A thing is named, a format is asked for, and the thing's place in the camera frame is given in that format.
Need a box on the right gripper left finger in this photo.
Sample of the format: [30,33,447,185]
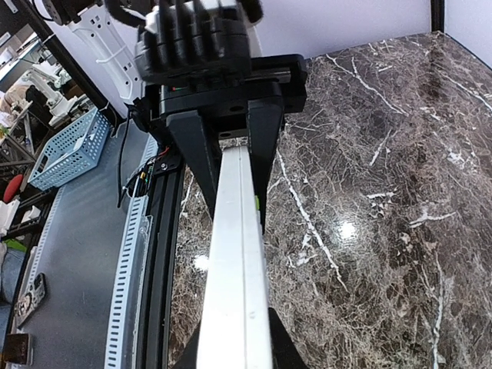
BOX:
[172,334,199,369]

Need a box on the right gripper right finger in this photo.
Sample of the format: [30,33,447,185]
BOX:
[268,307,308,369]

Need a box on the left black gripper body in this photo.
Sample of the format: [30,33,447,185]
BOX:
[134,18,307,131]

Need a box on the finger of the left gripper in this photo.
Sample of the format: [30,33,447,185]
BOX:
[167,110,221,230]
[247,98,284,232]

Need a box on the white remote control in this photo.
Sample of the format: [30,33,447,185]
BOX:
[196,146,273,368]

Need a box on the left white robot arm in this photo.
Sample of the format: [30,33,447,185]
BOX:
[44,1,307,214]

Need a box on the blue perforated basket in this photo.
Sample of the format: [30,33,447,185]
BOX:
[28,108,110,191]

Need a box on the black front rail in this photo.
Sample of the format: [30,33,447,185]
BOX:
[135,148,185,368]

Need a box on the white slotted cable duct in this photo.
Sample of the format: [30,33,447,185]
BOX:
[103,136,161,369]

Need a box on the right black frame post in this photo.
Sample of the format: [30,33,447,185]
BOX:
[430,0,445,32]

